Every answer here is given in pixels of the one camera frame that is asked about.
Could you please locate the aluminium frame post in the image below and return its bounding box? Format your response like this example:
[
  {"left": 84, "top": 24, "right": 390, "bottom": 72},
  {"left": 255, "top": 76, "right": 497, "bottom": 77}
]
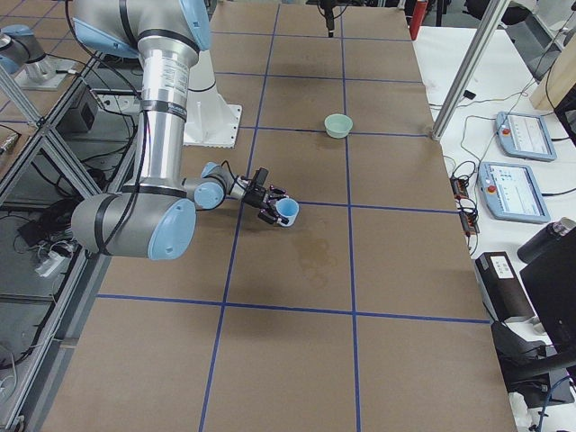
[{"left": 430, "top": 0, "right": 510, "bottom": 141}]

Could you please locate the red fire extinguisher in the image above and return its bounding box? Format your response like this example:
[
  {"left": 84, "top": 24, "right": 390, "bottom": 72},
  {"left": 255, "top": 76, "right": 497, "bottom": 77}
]
[{"left": 409, "top": 0, "right": 428, "bottom": 41}]

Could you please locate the lower teach pendant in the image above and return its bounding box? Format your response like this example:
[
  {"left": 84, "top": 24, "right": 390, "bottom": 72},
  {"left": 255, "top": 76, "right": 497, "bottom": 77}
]
[{"left": 477, "top": 162, "right": 551, "bottom": 224}]

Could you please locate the white pedestal base plate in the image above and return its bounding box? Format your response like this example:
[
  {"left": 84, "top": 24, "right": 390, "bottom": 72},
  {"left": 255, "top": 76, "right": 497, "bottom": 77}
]
[{"left": 184, "top": 102, "right": 242, "bottom": 149}]

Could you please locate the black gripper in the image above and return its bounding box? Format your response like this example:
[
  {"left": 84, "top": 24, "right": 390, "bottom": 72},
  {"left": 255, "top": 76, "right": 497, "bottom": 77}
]
[
  {"left": 242, "top": 182, "right": 291, "bottom": 226},
  {"left": 318, "top": 0, "right": 337, "bottom": 37}
]

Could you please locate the teach pendant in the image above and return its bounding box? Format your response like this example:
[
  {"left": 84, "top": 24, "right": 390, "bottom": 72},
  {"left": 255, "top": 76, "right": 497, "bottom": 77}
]
[
  {"left": 496, "top": 112, "right": 557, "bottom": 162},
  {"left": 477, "top": 162, "right": 551, "bottom": 224}
]

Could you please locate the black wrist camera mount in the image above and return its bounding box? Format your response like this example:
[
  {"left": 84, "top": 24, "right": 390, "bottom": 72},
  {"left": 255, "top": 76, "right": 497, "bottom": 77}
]
[{"left": 248, "top": 167, "right": 269, "bottom": 191}]

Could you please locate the mint green bowl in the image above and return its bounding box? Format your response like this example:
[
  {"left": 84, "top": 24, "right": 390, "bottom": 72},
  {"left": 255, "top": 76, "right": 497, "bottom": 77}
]
[{"left": 324, "top": 113, "right": 354, "bottom": 139}]

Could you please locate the white pedestal column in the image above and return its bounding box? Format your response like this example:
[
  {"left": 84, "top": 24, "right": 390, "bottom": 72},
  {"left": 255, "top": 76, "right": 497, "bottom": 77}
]
[{"left": 185, "top": 50, "right": 224, "bottom": 123}]

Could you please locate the black water bottle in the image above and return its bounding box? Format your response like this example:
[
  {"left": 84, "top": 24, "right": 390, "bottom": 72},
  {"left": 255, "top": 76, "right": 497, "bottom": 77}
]
[{"left": 517, "top": 217, "right": 575, "bottom": 264}]

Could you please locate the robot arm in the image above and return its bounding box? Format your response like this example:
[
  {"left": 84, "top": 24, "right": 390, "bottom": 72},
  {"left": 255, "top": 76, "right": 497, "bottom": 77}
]
[{"left": 67, "top": 1, "right": 290, "bottom": 260}]

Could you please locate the black box on desk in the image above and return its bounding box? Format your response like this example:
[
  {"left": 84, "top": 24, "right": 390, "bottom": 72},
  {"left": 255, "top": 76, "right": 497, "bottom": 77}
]
[{"left": 475, "top": 251, "right": 535, "bottom": 322}]

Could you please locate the black monitor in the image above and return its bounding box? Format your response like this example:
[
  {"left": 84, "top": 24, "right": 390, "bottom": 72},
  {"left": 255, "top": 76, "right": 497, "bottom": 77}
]
[{"left": 520, "top": 232, "right": 575, "bottom": 346}]

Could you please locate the upper teach pendant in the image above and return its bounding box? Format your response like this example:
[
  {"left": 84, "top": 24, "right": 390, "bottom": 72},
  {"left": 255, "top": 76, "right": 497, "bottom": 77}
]
[{"left": 496, "top": 112, "right": 557, "bottom": 162}]

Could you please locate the light blue plastic cup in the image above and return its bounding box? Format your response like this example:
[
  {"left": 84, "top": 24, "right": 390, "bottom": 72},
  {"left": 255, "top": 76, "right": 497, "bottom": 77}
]
[{"left": 275, "top": 197, "right": 300, "bottom": 228}]

